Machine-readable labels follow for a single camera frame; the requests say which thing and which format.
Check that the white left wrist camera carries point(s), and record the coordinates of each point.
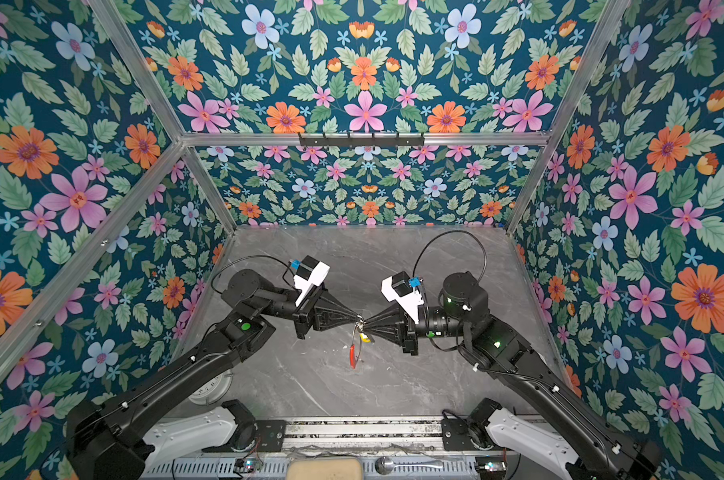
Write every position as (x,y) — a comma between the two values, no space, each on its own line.
(308,274)

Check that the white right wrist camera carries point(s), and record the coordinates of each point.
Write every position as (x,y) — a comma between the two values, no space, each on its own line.
(405,291)

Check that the metal spoon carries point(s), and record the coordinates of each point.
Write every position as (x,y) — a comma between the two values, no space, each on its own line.
(388,465)

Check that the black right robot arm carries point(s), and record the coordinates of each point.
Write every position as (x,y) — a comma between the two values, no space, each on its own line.
(577,443)

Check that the aluminium frame corner post right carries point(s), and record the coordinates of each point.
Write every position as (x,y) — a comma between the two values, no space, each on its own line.
(606,27)

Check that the bunch of keys yellow tag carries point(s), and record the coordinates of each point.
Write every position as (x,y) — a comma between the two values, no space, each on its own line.
(361,335)

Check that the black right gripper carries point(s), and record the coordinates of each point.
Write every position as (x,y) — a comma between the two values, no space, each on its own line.
(399,326)

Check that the beige pad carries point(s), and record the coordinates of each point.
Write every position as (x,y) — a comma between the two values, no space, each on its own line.
(325,469)

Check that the aluminium frame bar left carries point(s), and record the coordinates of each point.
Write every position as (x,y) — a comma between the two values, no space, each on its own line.
(22,335)

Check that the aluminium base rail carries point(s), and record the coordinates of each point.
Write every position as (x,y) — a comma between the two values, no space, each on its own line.
(392,435)

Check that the aluminium frame horizontal bar back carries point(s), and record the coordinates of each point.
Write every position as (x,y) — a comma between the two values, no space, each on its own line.
(264,140)

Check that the white analog clock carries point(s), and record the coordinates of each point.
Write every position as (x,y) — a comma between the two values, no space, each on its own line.
(213,390)

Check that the aluminium frame corner post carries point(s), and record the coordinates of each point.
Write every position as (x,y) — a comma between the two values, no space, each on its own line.
(606,27)
(116,28)

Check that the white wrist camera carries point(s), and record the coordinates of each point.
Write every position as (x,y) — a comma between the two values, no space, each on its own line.
(308,274)
(405,291)

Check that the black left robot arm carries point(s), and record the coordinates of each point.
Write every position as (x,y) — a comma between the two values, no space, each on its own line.
(130,433)

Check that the black hook rack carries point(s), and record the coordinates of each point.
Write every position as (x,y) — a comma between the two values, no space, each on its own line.
(349,140)

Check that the aluminium frame corner post left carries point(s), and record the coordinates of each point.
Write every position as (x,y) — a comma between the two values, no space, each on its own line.
(116,28)

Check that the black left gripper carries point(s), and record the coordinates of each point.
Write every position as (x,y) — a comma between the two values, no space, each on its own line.
(317,311)

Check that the large keyring with red grip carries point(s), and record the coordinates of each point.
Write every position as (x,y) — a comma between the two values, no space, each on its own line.
(355,347)

